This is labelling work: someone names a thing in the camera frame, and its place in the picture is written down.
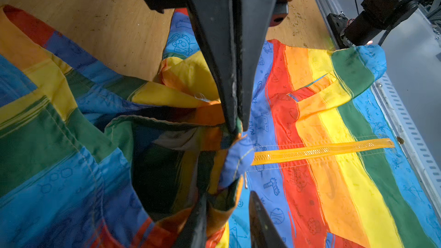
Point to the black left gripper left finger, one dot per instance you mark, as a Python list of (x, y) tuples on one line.
[(194, 232)]

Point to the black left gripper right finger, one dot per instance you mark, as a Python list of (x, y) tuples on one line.
[(263, 233)]

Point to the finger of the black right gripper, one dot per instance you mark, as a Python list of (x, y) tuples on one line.
[(214, 29), (249, 43)]

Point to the rainbow striped hooded jacket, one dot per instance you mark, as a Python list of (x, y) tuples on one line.
[(94, 159)]

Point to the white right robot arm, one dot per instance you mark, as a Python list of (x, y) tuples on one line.
[(376, 16)]

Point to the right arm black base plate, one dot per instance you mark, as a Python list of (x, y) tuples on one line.
[(337, 24)]

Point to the aluminium front frame rail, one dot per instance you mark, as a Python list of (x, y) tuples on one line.
[(409, 32)]

